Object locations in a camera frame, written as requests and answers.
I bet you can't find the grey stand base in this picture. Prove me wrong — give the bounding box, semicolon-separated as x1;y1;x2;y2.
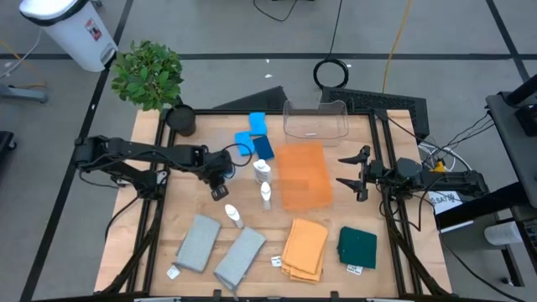
0;82;50;105

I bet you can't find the black aluminium table frame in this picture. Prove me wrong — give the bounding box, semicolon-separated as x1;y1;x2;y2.
100;107;452;302

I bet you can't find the black metal stand frame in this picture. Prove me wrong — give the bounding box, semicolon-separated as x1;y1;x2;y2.
435;182;537;289

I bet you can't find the orange plastic bin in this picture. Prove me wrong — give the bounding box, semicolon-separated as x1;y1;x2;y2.
274;142;335;212

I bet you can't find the light blue sponge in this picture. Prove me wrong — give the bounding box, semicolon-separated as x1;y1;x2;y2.
248;112;269;137
234;131;256;158

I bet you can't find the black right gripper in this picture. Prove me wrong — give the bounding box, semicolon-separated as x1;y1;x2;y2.
335;145;399;203

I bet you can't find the white step trash can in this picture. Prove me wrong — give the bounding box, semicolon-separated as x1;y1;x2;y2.
18;0;119;73

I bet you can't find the black perforated computer case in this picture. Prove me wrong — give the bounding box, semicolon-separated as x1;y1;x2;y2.
321;86;430;142

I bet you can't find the black computer tower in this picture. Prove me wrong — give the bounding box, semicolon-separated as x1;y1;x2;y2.
212;86;289;112

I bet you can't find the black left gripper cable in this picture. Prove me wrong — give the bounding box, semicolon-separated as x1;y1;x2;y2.
222;143;253;168

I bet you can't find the white cable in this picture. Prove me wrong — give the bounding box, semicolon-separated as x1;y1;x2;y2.
418;142;473;173

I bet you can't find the grey roll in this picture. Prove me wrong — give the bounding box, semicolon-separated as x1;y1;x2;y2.
484;221;524;247

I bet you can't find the white plastic polish bottle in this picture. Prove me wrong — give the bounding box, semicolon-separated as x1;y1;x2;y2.
224;203;245;230
253;159;273;185
259;180;273;211

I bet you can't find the white paper label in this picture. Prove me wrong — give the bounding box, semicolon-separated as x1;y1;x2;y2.
428;190;463;216

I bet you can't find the dark blue sponge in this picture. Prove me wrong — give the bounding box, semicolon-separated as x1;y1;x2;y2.
252;135;276;162

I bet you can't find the orange yellow dish towel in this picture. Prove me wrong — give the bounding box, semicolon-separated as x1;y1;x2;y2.
280;217;330;284

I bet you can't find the grey waffle dish towel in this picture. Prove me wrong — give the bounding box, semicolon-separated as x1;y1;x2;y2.
213;226;268;293
174;214;222;273

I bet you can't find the large clear plastic bin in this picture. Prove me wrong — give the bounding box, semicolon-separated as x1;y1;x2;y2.
282;99;350;148

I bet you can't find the grey black equipment cart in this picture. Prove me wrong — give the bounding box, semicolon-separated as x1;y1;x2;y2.
485;73;537;211

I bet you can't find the black floor equipment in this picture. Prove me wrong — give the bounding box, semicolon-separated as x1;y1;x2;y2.
0;131;18;164

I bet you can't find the green potted plant black pot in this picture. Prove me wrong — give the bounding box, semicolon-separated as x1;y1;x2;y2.
109;39;198;138

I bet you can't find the black coiled floor cable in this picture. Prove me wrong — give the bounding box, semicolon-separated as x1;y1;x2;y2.
312;0;350;90

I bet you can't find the dark green dish towel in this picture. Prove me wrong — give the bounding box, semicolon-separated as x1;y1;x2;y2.
337;226;378;270

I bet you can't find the yellow cable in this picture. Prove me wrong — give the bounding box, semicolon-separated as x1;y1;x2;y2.
381;0;414;94

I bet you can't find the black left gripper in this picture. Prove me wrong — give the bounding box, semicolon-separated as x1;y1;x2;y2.
203;147;235;202

